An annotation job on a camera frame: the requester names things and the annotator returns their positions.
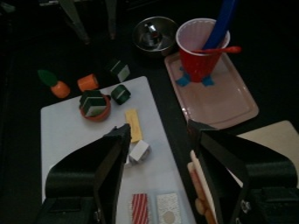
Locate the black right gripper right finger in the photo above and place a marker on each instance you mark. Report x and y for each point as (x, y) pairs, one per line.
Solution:
(238, 163)

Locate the white speckled toy slice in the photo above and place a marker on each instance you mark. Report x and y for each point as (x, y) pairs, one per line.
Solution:
(169, 208)

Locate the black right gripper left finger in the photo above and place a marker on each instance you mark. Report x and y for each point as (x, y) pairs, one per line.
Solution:
(101, 163)

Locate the toy carrot top with leaf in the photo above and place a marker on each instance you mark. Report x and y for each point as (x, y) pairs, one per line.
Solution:
(58, 87)

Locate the white cutting board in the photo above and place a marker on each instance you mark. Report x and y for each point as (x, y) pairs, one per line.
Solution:
(70, 125)

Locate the white grey toy cube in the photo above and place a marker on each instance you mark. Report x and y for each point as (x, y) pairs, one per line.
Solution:
(139, 151)

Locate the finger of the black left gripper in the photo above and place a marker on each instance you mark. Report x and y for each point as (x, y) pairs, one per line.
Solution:
(111, 17)
(75, 20)

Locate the red plastic cup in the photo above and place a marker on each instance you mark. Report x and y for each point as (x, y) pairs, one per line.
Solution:
(197, 64)

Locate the large green toy cucumber piece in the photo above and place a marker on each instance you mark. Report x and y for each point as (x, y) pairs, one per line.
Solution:
(94, 103)

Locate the red striped toy bacon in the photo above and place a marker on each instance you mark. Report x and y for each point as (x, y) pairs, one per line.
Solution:
(141, 208)

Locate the steel bowl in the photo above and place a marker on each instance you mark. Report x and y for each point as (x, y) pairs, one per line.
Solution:
(154, 36)

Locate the red-orange plastic spoon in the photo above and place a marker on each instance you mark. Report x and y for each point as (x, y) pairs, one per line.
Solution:
(228, 50)

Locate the blue plastic spoon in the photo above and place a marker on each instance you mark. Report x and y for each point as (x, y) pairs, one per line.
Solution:
(222, 23)

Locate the blue tape piece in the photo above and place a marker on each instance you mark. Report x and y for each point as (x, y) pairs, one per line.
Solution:
(208, 81)
(184, 80)

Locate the orange toy carrot piece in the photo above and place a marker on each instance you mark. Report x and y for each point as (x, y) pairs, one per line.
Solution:
(89, 82)

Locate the pink plastic tray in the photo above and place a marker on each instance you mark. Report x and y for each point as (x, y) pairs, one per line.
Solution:
(222, 102)

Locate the beige wooden sticks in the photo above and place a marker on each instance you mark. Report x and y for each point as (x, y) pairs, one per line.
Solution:
(198, 186)

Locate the small orange bowl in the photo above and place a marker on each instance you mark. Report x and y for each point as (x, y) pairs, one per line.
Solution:
(102, 116)

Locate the yellow toy stick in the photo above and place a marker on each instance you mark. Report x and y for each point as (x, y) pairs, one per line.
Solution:
(134, 125)

